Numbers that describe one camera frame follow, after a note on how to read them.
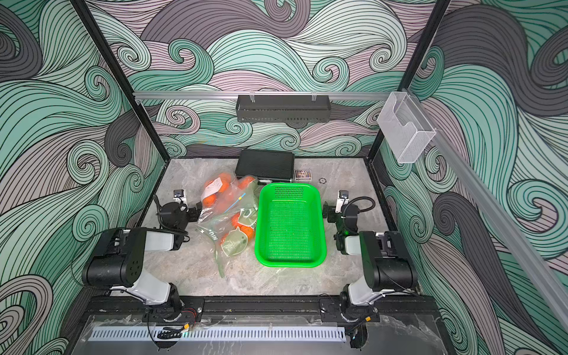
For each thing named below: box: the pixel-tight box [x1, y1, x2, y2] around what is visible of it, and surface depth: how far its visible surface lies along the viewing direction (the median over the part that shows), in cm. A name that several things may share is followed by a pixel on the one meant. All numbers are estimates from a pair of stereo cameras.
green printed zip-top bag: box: [197, 181, 259, 279], surface depth 85 cm
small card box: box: [294, 169, 313, 182], surface depth 113 cm
